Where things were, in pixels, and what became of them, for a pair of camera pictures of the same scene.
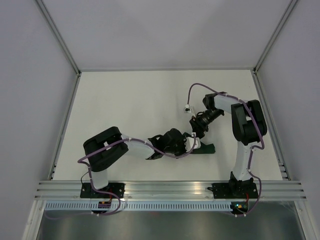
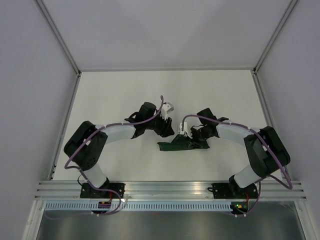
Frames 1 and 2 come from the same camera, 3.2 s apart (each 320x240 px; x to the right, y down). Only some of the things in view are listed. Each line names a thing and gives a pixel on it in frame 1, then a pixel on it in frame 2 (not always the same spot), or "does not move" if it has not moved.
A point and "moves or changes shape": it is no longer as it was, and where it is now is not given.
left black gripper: (182, 141) to (166, 129)
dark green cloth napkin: (204, 148) moves or changes shape
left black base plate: (87, 192) does not move
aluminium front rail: (168, 190) does not move
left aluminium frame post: (59, 37) does not move
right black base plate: (228, 190) does not move
